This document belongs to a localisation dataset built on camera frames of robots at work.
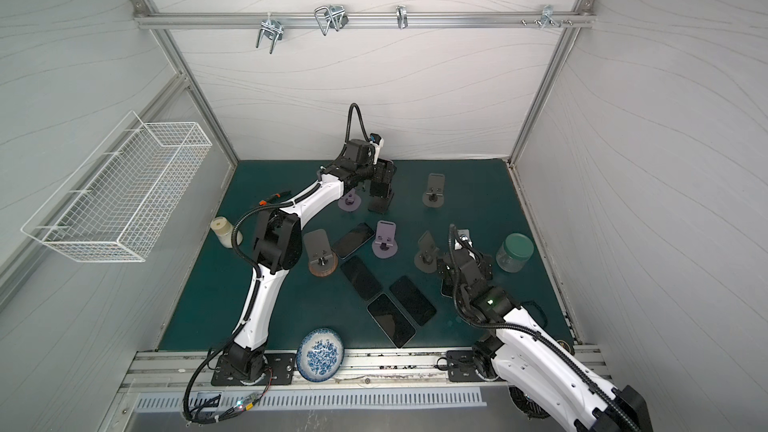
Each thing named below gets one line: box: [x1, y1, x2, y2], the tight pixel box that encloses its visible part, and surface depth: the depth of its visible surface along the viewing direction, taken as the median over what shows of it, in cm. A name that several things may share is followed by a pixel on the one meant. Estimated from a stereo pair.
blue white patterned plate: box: [296, 328, 345, 382], surface depth 76 cm
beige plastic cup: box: [210, 216, 243, 248], surface depth 92 cm
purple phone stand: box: [372, 220, 398, 259], surface depth 92 cm
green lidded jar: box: [496, 232, 535, 273], surface depth 88 cm
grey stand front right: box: [414, 230, 440, 274], surface depth 90 cm
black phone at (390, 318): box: [366, 293, 417, 348], surface depth 84 cm
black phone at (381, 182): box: [370, 161, 397, 199], surface depth 93 cm
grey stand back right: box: [422, 173, 445, 208], surface depth 106 cm
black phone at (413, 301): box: [389, 275, 437, 326], surface depth 87 cm
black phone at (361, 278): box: [340, 256, 383, 301], surface depth 92 cm
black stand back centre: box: [368, 192, 395, 215], surface depth 110 cm
